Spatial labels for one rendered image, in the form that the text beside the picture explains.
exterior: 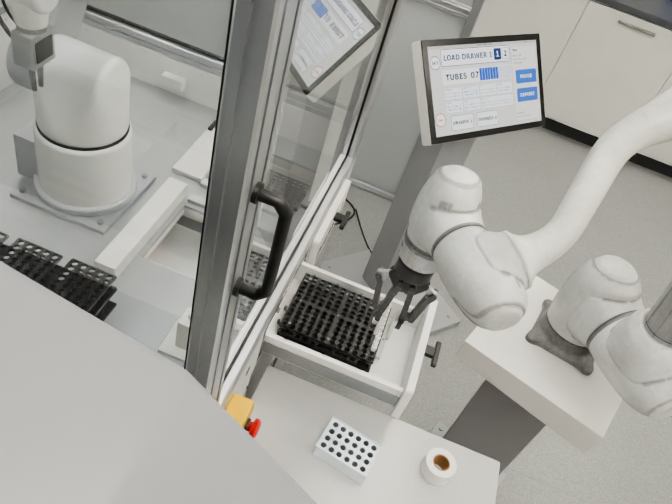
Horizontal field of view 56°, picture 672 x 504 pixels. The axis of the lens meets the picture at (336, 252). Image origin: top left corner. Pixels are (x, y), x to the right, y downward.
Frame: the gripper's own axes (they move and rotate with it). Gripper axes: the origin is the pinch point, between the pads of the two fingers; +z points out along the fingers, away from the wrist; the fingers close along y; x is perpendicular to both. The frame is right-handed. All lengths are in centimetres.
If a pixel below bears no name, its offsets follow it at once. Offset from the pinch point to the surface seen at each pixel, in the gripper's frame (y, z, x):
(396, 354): -6.0, 15.9, -6.4
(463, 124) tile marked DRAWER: -3, 0, -90
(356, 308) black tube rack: 6.9, 9.7, -9.4
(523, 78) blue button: -16, -9, -117
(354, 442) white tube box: -3.6, 20.0, 17.2
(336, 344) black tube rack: 8.1, 9.7, 2.9
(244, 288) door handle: 22, -38, 38
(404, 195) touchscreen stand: 5, 44, -103
